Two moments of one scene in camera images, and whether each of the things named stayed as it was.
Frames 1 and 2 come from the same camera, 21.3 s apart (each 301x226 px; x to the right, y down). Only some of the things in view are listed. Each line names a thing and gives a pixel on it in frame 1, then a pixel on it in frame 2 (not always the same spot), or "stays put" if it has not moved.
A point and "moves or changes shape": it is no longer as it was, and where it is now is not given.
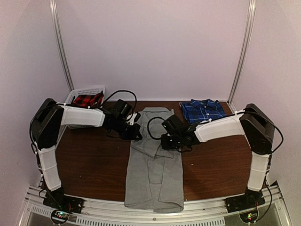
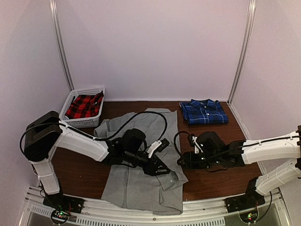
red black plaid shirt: [92, 100] stays put
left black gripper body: [126, 133] -> [146, 168]
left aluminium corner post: [61, 49] stays put
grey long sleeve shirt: [154, 181] moves or changes shape
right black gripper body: [174, 144] -> [202, 164]
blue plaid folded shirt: [197, 110] stays put
